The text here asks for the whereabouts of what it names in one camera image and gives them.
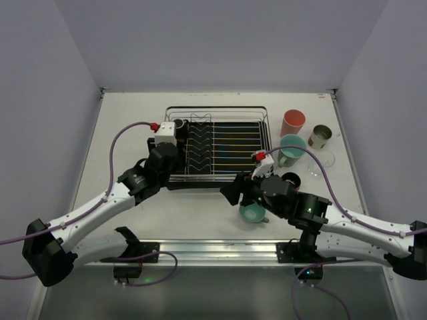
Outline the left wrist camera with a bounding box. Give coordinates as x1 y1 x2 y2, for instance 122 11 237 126
154 121 177 145

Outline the tall green mug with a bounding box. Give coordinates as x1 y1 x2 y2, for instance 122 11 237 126
278 134 306 167

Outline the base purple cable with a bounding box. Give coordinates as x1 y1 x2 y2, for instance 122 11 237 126
291 263 353 320
123 251 177 287

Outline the black tall cup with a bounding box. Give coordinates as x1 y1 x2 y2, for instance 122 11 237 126
174 119 188 139

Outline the orange floral bowl cup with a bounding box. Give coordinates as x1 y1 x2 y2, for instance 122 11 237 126
281 172 302 191

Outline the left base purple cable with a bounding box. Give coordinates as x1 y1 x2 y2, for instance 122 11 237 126
123 251 177 287

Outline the clear plastic glass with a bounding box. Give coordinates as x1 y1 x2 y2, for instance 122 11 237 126
308 150 336 177

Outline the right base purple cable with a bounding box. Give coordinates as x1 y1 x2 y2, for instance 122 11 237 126
291 263 353 320

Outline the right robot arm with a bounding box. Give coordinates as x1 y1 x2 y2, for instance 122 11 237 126
220 173 426 281

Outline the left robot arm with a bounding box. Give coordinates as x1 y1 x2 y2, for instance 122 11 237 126
22 141 180 287

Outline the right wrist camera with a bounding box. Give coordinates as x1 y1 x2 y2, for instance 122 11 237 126
251 150 274 180

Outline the aluminium mounting rail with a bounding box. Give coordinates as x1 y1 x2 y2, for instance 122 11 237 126
75 233 390 267

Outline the pink plastic cup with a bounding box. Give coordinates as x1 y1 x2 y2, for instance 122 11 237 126
280 109 306 137

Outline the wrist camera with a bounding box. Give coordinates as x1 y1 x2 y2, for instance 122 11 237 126
154 121 177 145
251 150 274 180

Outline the small green mug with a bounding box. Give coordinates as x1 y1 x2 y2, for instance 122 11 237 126
239 203 270 223

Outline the white brown steel tumbler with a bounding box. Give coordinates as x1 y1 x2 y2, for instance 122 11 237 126
308 125 332 149

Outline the black drip tray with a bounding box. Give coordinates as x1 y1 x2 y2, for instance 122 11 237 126
167 119 271 191

